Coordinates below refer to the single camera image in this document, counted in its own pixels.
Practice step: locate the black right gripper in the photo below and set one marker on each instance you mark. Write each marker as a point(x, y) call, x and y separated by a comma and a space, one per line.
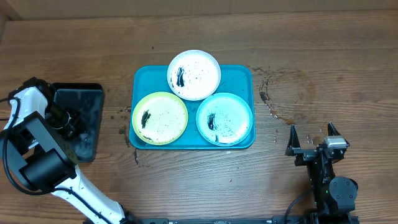
point(310, 155)

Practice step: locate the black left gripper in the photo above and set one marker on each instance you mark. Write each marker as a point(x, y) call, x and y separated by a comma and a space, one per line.
point(76, 122)

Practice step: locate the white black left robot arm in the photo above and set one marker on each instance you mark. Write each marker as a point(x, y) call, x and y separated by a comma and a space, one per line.
point(51, 129)

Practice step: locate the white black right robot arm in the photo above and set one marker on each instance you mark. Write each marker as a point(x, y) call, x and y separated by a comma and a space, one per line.
point(334, 197)

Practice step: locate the light blue dirty plate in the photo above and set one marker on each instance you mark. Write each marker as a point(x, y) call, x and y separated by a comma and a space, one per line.
point(224, 119)

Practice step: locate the yellow-green dirty plate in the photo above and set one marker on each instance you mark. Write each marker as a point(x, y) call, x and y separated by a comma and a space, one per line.
point(159, 118)

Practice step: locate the blue plastic tray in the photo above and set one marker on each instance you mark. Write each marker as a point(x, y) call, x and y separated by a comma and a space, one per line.
point(235, 79)

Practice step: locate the white dirty plate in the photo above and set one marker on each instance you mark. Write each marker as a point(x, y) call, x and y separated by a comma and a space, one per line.
point(194, 75)

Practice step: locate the black water basin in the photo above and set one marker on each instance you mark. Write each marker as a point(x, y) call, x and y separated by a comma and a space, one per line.
point(84, 104)

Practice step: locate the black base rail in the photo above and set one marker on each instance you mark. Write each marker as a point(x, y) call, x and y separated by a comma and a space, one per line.
point(278, 219)

